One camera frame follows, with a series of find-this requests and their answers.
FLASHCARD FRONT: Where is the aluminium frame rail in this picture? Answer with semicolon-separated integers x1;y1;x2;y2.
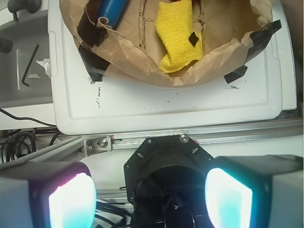
0;118;304;170

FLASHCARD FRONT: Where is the metal corner bracket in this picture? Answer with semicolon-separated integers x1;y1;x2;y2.
84;135;112;157

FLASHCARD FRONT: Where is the grey plastic tray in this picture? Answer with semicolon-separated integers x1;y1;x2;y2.
0;10;53;108

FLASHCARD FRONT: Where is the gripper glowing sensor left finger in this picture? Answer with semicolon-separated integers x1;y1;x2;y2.
0;161;97;228

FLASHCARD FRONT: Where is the brown paper bag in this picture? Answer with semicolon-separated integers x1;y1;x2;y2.
59;0;274;87

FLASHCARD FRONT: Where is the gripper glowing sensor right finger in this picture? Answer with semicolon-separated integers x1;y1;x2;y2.
205;155;304;228

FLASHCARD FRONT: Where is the blue bottle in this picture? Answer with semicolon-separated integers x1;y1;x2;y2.
96;0;127;28

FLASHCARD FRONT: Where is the black cable bundle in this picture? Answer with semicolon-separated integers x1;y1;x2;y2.
0;108;61;164

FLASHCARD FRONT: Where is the black hex key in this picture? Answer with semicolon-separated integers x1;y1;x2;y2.
21;44;39;87

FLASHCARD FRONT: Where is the yellow microfiber cloth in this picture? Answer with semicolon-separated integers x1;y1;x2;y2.
155;0;203;73

